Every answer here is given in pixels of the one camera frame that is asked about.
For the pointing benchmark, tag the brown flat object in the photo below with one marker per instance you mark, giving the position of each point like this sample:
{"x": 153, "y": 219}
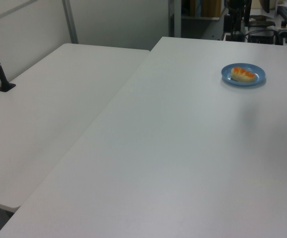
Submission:
{"x": 261, "y": 21}

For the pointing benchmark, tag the orange glazed bread roll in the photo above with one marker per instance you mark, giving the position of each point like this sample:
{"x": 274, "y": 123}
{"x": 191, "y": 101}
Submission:
{"x": 241, "y": 74}

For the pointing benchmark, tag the blue round plate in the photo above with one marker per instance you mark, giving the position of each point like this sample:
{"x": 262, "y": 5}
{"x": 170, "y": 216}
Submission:
{"x": 259, "y": 72}

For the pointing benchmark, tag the grey partition frame post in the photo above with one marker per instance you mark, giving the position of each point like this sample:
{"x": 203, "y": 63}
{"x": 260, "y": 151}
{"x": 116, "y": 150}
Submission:
{"x": 71, "y": 22}

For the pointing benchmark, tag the black electronics box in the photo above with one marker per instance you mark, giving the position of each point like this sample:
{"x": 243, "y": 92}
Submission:
{"x": 261, "y": 37}

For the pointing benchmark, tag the grey metal rack post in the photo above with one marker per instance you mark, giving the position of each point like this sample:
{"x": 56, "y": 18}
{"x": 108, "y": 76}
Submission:
{"x": 174, "y": 17}

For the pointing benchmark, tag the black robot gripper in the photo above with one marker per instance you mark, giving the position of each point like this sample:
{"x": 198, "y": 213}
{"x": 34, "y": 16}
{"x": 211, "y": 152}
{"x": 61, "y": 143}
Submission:
{"x": 235, "y": 7}

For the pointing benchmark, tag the wooden board panel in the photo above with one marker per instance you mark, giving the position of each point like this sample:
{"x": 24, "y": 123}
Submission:
{"x": 205, "y": 8}

